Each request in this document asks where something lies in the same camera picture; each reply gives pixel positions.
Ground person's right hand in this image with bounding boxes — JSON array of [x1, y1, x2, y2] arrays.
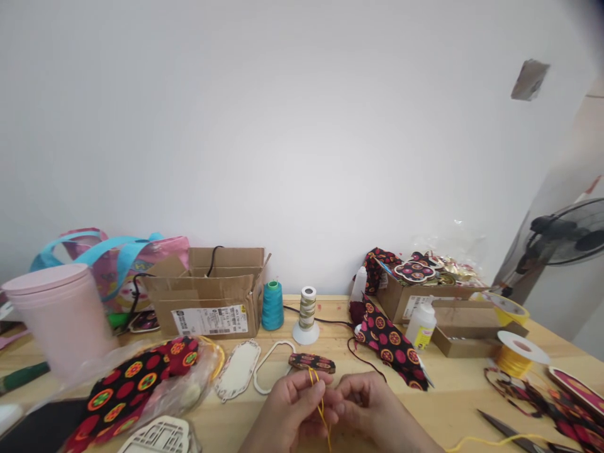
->
[[324, 371, 447, 453]]

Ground person's left hand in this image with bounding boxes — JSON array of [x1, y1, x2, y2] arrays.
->
[[238, 371, 340, 453]]

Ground person's left thumb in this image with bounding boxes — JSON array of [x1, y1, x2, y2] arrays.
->
[[306, 400, 340, 429]]

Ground person's right thumb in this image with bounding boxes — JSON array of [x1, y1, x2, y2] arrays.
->
[[325, 401, 351, 433]]

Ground person's right index finger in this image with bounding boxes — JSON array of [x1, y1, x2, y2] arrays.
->
[[335, 375, 374, 408]]

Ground person's left index finger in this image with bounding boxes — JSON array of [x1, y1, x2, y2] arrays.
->
[[288, 371, 327, 402]]

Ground thin yellow cord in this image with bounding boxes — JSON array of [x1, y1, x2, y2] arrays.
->
[[307, 367, 332, 445]]

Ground small patterned fabric-covered ornament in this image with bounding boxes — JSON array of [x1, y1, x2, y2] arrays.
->
[[288, 352, 337, 376]]

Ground black fabric piece pink circles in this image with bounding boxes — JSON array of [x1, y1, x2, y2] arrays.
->
[[352, 293, 431, 393]]

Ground gold thread spool white stand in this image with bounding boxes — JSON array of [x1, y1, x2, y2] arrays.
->
[[292, 285, 323, 345]]

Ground scalloped wooden plaque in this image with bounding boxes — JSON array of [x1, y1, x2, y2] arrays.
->
[[214, 338, 262, 403]]

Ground dark red thread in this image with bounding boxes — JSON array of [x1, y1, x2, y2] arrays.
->
[[347, 299, 389, 384]]

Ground teal thread spool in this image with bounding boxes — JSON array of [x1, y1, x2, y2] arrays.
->
[[262, 281, 286, 332]]

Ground white glue bottle red label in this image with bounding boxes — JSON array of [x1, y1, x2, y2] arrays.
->
[[404, 296, 438, 353]]

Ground yellow hoop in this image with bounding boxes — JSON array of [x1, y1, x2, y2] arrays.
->
[[197, 334, 225, 380]]

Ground cardboard box of ornaments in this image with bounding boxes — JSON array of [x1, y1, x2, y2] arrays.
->
[[374, 262, 493, 325]]

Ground small white nozzle bottle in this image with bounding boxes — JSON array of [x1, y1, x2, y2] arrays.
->
[[349, 266, 369, 304]]

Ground clear plastic bag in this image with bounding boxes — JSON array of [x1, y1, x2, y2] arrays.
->
[[27, 335, 225, 440]]

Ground shallow brown cardboard tray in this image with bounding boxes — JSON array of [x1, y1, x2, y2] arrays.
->
[[431, 299, 530, 359]]

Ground open cardboard box white label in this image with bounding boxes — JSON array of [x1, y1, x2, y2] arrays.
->
[[140, 247, 272, 340]]

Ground pile of patterned ornaments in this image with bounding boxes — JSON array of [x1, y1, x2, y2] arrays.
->
[[390, 250, 483, 288]]

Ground wooden lattice cutout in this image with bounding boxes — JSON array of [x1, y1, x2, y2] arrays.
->
[[116, 417, 204, 453]]

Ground black scissors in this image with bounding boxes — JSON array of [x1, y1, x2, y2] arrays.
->
[[476, 408, 584, 453]]

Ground patterned oval ornament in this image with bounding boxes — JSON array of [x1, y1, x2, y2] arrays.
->
[[129, 310, 161, 335]]

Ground yellow tape roll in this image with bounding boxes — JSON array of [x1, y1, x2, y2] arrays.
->
[[479, 290, 531, 327]]

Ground black fabric piece orange circles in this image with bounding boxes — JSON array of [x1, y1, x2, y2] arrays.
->
[[62, 335, 200, 453]]

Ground patterned fabric strip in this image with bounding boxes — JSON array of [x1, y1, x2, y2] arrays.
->
[[483, 366, 604, 453]]

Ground pink ornament wooden border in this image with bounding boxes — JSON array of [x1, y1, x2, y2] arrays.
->
[[547, 366, 604, 427]]

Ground pink plastic tumbler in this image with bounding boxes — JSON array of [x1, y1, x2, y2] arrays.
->
[[1, 263, 120, 384]]

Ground black electric fan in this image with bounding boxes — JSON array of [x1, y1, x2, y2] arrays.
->
[[513, 197, 604, 285]]

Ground black flat tablet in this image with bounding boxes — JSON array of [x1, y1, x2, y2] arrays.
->
[[0, 398, 95, 453]]

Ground oval wooden frame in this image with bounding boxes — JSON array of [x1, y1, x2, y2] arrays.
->
[[252, 338, 297, 395]]

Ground loose yellow cord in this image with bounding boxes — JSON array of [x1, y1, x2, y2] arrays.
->
[[445, 431, 551, 453]]

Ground yellow cord spool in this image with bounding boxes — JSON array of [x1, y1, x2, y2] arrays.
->
[[494, 330, 552, 379]]

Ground black cable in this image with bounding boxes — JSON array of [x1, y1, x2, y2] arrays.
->
[[123, 245, 225, 331]]

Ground pink tote bag blue handles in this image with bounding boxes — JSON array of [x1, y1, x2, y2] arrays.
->
[[30, 229, 191, 318]]

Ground green-handled tool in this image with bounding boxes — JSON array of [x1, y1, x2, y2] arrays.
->
[[0, 360, 52, 395]]

